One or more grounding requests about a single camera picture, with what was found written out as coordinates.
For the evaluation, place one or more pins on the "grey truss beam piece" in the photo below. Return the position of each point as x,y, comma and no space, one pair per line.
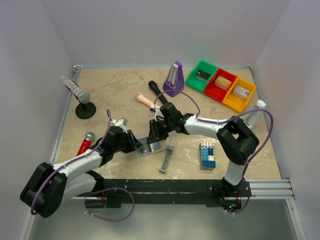
169,152

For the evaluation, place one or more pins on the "tan card in red bin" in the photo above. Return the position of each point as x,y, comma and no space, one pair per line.
222,83

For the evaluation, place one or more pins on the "black card in green bin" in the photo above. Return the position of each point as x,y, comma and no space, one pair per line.
202,76

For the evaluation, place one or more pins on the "glitter microphone on stand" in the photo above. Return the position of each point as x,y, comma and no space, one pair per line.
82,96

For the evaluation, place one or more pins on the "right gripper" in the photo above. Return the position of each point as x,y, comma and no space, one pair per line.
160,127

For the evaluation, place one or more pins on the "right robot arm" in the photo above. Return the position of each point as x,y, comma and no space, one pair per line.
236,138

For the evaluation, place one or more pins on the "aluminium frame rail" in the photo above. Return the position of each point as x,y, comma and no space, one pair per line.
60,134

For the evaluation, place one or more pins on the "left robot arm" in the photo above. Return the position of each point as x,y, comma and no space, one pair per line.
51,184

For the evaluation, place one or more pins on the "yellow storage bin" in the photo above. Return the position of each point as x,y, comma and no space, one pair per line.
236,103

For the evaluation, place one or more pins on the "beige card holder wallet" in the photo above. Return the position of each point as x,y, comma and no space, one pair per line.
149,149

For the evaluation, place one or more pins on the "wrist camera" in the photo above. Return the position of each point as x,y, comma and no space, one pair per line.
122,122
158,116

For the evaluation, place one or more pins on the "pink microphone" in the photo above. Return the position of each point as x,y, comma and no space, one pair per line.
147,102

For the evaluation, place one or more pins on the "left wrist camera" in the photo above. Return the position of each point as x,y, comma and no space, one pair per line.
122,122

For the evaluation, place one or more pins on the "red glitter microphone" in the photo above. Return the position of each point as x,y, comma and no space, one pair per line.
89,137

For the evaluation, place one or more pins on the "purple metronome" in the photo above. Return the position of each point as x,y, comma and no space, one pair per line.
174,83

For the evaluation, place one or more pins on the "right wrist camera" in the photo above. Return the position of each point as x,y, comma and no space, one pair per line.
158,116

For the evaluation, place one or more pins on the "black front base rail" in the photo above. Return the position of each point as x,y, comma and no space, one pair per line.
208,192

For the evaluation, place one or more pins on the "white card in yellow bin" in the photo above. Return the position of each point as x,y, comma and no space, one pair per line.
241,92

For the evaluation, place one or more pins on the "blue toy brick block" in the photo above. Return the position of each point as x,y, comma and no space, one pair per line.
207,158

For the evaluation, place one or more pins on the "white metronome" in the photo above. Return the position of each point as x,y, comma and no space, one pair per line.
251,119

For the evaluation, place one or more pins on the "red storage bin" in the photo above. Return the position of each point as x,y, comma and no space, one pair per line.
215,92

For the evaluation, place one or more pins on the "black round microphone stand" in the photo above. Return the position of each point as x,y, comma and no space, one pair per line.
85,111

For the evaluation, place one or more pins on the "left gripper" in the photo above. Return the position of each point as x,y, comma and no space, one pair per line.
129,141

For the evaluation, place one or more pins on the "black microphone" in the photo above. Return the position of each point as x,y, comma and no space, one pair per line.
154,87

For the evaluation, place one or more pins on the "green storage bin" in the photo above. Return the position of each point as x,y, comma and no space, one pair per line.
205,66

